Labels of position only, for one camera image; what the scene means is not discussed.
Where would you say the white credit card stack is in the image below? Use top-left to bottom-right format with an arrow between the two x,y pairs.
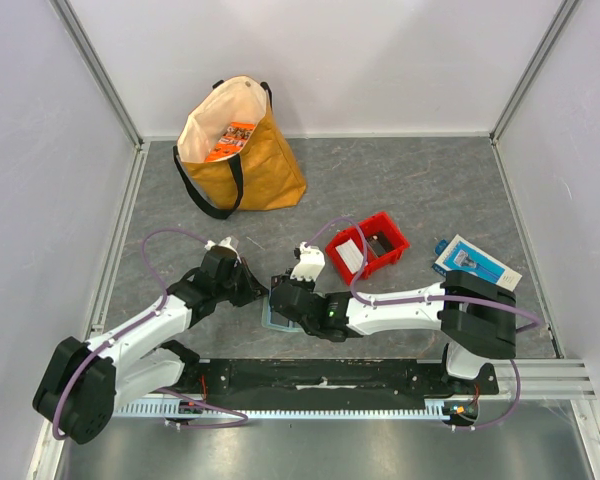
335,239 -> 364,275

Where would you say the red plastic bin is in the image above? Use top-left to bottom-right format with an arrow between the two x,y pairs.
326,211 -> 410,285

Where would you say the mustard yellow tote bag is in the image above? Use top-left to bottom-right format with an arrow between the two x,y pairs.
172,75 -> 307,220

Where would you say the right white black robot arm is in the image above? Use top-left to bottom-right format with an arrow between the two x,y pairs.
269,271 -> 516,394

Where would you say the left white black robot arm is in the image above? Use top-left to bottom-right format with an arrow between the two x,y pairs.
32,245 -> 268,444

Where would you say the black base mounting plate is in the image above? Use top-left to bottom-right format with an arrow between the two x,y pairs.
171,359 -> 499,402

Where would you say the small black object in bin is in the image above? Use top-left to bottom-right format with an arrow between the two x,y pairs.
367,233 -> 392,258

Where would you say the orange printed box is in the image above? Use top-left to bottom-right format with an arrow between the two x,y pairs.
204,122 -> 256,163

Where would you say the blue razor package box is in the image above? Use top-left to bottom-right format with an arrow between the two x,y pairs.
432,235 -> 522,291

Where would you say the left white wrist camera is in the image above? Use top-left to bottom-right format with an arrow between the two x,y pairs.
205,236 -> 240,257

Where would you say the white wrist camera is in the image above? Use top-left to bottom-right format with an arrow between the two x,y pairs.
205,236 -> 240,257
290,242 -> 325,282

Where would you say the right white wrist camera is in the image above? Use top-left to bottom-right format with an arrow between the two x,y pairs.
290,242 -> 325,282

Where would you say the grey slotted cable duct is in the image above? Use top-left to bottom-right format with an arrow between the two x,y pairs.
113,394 -> 461,420

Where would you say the left aluminium frame post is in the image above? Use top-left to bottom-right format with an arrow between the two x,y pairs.
50,0 -> 144,148

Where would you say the aluminium frame post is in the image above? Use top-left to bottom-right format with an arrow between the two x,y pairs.
50,0 -> 144,148
489,0 -> 581,147

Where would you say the right aluminium frame post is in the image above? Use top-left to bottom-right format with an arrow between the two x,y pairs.
489,0 -> 581,147

